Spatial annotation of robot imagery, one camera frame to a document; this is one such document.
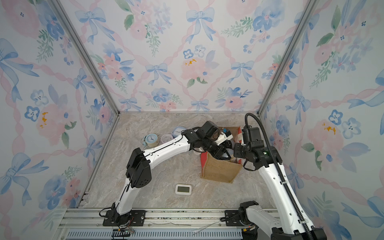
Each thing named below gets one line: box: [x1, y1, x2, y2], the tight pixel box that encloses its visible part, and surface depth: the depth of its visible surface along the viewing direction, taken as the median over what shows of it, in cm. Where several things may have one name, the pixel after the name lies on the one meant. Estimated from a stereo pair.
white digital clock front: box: [175, 184, 192, 196], surface depth 82 cm
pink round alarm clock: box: [160, 134, 174, 144], surface depth 104 cm
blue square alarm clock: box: [172, 126, 186, 138], surface depth 108 cm
